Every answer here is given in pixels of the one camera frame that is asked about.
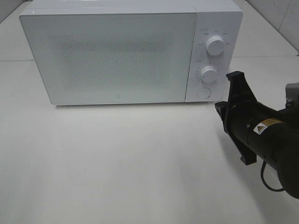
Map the white microwave oven body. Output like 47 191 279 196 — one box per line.
19 0 243 102

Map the white microwave knob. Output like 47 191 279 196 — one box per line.
205 34 225 56
200 66 218 83

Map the white microwave door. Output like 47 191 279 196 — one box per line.
20 13 196 105

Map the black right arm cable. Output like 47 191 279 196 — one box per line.
260 161 287 192

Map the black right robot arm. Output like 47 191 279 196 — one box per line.
215 71 299 198

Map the upper white microwave knob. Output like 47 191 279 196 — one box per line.
205 34 225 56

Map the round white door-release button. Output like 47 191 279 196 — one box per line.
196 88 212 99

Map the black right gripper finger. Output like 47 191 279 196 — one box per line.
214 101 257 165
227 71 251 103

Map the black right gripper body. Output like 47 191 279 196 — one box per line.
226 88 259 145

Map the lower white microwave knob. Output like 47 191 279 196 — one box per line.
200 66 218 83

